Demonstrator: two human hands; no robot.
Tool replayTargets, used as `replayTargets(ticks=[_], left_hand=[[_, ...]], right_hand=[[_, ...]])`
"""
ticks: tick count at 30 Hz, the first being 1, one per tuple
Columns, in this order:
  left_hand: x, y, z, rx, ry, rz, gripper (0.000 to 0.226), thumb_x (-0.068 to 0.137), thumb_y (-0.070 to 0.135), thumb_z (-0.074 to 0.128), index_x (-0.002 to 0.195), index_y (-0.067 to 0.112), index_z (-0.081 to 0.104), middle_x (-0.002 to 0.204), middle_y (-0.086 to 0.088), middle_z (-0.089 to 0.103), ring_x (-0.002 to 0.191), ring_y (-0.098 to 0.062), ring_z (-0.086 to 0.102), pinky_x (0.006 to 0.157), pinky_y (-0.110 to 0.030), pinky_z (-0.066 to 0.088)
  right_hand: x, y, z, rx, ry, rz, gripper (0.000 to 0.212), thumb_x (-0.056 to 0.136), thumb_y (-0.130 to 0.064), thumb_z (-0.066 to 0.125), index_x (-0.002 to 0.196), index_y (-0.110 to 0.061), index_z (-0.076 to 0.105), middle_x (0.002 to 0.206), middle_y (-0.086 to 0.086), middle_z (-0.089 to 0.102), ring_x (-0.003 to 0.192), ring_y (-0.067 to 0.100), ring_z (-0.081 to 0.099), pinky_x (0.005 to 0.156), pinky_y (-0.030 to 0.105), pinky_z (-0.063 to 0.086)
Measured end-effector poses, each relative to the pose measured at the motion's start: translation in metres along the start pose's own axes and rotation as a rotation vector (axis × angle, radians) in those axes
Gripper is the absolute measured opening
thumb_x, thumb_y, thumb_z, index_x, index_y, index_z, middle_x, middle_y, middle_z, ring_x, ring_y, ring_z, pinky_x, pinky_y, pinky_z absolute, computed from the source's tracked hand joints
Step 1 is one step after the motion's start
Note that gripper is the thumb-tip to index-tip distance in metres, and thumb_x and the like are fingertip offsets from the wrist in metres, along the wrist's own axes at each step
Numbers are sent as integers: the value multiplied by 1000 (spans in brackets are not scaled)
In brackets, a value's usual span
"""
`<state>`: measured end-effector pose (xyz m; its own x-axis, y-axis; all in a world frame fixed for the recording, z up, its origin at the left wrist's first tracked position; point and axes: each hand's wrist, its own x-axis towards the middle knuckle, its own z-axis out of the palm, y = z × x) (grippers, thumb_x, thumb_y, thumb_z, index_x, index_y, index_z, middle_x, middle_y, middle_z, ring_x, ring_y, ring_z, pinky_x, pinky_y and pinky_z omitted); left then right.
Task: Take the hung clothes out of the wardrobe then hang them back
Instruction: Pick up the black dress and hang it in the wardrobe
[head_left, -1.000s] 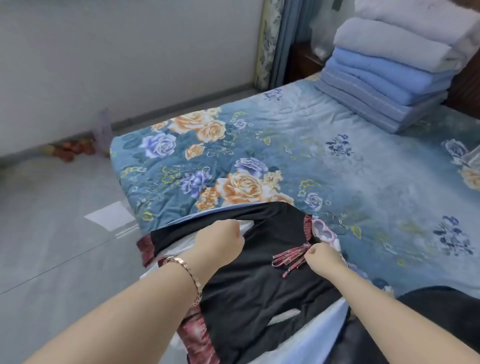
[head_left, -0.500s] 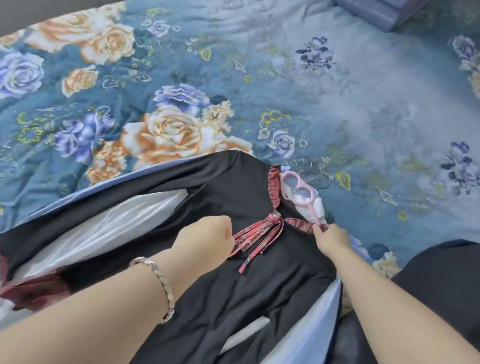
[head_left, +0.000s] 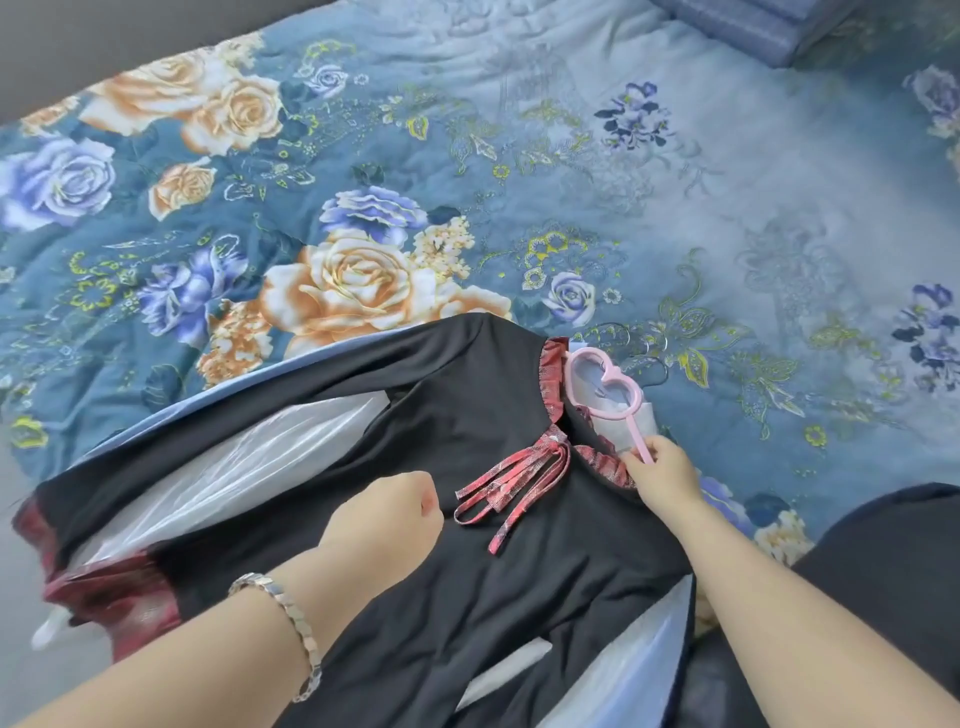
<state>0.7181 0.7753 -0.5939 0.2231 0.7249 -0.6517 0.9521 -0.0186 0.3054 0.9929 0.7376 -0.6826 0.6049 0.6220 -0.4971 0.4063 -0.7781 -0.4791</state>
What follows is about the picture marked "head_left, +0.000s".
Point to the person's left hand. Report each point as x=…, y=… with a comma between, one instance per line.
x=382, y=525

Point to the person's right hand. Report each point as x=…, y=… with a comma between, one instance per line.
x=667, y=480

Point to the pink heart hanger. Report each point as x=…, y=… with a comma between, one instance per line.
x=634, y=424

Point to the light blue shirt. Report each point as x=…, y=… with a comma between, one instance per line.
x=150, y=425

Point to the person's left forearm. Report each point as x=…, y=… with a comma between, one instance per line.
x=187, y=660

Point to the person's right forearm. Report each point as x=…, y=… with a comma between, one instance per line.
x=787, y=637

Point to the blue floral bed quilt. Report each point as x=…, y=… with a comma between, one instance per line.
x=525, y=150

